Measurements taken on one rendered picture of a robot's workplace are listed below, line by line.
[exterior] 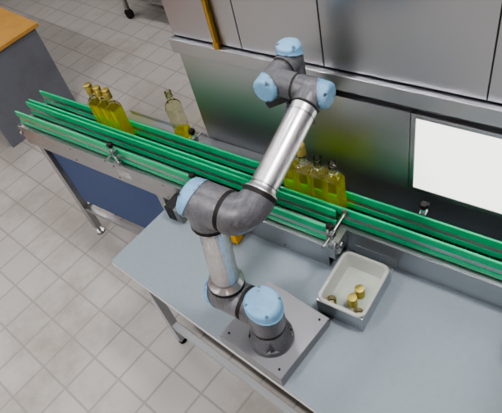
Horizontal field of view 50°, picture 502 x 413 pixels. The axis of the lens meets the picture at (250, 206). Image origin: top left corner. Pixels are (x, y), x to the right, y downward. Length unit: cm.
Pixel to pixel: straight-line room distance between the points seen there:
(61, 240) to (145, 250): 140
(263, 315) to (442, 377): 59
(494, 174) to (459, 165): 10
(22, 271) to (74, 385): 91
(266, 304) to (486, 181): 77
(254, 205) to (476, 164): 73
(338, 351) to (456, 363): 36
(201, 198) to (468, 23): 80
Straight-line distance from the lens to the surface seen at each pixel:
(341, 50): 171
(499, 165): 174
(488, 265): 183
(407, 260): 194
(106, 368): 297
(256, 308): 165
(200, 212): 139
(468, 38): 153
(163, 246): 225
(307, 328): 186
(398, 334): 189
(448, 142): 173
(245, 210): 134
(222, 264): 157
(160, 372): 284
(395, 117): 174
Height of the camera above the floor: 244
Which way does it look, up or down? 48 degrees down
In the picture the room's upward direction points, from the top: 17 degrees counter-clockwise
